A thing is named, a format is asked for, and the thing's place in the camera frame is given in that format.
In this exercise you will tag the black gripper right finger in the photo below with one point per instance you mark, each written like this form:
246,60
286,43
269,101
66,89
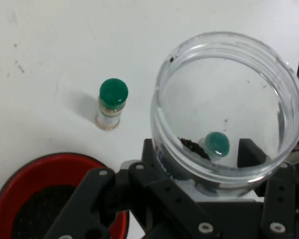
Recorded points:
279,211

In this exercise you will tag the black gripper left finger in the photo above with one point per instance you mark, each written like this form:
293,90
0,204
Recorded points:
164,191

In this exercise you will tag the clear plastic jar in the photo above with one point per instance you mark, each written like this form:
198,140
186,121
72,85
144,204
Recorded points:
226,104

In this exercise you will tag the green lid spice bottle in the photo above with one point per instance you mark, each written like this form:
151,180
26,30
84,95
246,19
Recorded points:
113,92
216,143

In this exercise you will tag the black grain pile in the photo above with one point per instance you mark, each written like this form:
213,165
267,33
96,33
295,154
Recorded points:
40,211

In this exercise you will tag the red bowl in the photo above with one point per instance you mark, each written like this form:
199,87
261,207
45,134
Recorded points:
40,169

